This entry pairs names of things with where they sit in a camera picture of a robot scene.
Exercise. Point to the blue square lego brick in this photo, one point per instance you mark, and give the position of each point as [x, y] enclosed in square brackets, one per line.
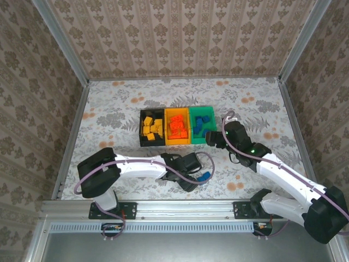
[204, 133]
[202, 178]
[207, 119]
[199, 120]
[207, 174]
[196, 131]

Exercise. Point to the blue long lego brick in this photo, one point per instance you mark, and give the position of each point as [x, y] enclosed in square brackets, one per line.
[199, 126]

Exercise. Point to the orange long lego brick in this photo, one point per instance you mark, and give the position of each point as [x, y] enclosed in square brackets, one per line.
[177, 118]
[172, 134]
[176, 126]
[184, 134]

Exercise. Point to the yellow square lego brick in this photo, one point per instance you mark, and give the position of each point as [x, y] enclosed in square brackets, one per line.
[160, 133]
[148, 120]
[146, 129]
[158, 122]
[149, 137]

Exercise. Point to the yellow long lego brick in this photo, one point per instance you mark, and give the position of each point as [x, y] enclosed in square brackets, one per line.
[156, 128]

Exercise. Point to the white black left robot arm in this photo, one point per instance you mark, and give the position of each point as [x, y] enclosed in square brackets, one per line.
[141, 166]

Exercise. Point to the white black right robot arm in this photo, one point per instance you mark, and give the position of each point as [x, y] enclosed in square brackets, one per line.
[286, 177]

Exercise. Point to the green plastic bin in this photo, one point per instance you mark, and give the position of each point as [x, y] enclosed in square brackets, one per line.
[199, 140]

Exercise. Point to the orange plastic bin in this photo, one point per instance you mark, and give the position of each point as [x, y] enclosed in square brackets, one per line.
[177, 142]

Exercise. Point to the black plastic bin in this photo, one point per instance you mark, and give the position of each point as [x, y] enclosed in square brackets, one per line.
[152, 143]

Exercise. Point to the floral table cover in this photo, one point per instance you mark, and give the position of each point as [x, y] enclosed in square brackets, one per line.
[245, 90]

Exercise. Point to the grey metal sheet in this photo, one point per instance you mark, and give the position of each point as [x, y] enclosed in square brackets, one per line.
[177, 248]

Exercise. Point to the aluminium front frame rail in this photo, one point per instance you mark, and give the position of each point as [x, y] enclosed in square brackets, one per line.
[177, 208]

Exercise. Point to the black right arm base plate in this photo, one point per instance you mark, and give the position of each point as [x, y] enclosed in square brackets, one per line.
[241, 211]

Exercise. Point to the aluminium side frame rail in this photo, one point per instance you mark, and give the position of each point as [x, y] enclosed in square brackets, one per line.
[71, 139]
[296, 122]

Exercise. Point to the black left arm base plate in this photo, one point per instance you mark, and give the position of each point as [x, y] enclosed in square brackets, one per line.
[131, 211]

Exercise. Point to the aluminium back frame rail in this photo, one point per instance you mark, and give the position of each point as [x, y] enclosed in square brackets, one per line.
[185, 78]

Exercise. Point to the aluminium lower frame post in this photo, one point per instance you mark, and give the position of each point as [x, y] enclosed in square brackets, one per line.
[340, 252]
[35, 240]

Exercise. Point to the aluminium frame post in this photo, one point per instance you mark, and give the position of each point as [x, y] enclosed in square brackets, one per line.
[63, 41]
[303, 41]
[340, 252]
[35, 240]

